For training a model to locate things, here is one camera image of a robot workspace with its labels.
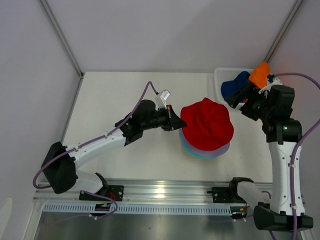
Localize aluminium mounting rail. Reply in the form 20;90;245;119
32;176;306;206

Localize left aluminium corner post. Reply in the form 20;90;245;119
37;0;84;79

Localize right aluminium corner post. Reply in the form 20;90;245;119
263;0;307;64

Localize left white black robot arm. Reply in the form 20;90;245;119
41;99;187;201

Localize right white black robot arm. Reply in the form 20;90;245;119
226;81;314;233

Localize white slotted cable duct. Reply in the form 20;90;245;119
43;202;232;216

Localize white plastic basket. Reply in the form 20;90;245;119
213;67;254;108

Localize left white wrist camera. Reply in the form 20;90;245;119
155;89;171;109

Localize orange bucket hat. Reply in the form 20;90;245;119
248;61;270;89

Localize aluminium corner post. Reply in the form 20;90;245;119
263;0;307;64
37;0;84;79

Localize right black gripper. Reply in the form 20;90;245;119
224;81;274;122

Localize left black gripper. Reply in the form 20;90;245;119
141;105;187;132

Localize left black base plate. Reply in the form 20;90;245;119
79;185;125;202

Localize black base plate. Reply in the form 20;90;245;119
206;187;247;204
79;185;125;202

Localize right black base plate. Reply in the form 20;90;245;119
206;187;247;204

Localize red bucket hat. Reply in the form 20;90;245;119
180;97;234;151

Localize lavender bucket hat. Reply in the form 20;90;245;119
178;129;230;158

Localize blue bucket hat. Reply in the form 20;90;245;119
220;71;251;99

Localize teal bucket hat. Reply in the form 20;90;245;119
181;142;216;160

